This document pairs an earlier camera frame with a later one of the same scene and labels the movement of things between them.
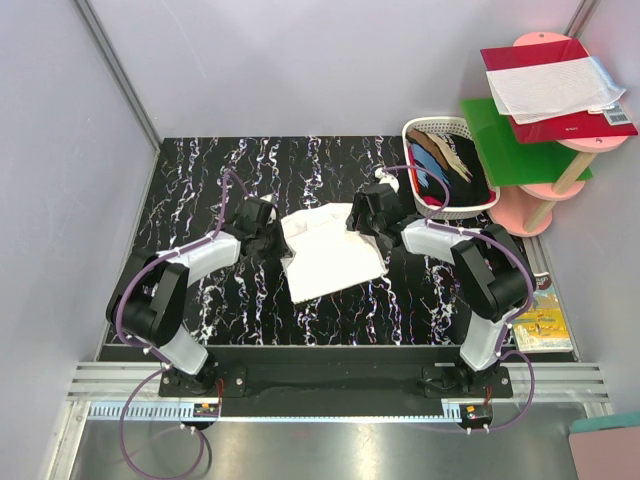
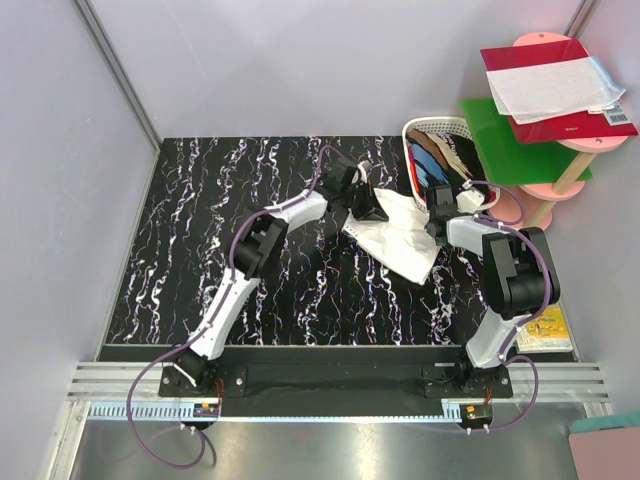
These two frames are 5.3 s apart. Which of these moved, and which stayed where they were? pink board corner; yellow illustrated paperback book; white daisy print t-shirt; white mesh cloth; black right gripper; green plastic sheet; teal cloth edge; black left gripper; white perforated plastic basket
Moved: white daisy print t-shirt; black left gripper; black right gripper
Stayed: teal cloth edge; green plastic sheet; white perforated plastic basket; white mesh cloth; pink board corner; yellow illustrated paperback book
